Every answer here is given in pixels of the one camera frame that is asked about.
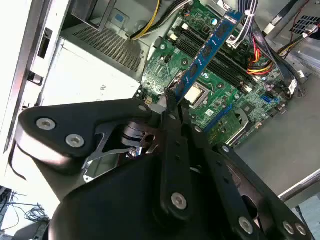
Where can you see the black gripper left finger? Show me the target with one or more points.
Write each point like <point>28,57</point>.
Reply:
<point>75,117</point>

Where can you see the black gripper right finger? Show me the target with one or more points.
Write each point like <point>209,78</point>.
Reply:
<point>225,175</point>

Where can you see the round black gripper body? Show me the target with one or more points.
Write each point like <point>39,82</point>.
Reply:
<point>112,205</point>

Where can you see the blue RAM stick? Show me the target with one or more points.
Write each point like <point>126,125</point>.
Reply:
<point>207,50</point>

